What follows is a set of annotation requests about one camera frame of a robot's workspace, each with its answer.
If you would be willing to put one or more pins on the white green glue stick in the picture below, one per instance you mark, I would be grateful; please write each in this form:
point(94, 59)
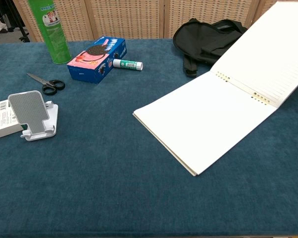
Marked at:
point(128, 64)

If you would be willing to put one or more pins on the blue table mat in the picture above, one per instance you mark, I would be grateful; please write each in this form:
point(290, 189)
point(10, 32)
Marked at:
point(102, 173)

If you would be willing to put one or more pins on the blue pink cookie box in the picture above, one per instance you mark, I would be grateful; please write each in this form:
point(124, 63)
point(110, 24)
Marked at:
point(94, 62)

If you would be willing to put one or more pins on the black backpack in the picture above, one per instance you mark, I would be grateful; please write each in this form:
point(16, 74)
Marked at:
point(203, 42)

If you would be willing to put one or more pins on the wooden wicker folding screen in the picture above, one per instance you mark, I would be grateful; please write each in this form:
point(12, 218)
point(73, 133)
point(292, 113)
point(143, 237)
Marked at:
point(129, 19)

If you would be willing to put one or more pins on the white grey phone stand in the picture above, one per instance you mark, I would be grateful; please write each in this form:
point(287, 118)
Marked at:
point(30, 111)

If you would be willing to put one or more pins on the green chip can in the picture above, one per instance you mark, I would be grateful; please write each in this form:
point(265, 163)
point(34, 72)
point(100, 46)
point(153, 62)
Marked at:
point(56, 34)

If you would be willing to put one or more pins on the white flat carton box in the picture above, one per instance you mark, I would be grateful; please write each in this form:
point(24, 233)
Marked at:
point(1, 121)

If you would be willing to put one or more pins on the black tripod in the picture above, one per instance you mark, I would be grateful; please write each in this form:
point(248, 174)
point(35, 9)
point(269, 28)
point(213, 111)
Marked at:
point(20, 23)

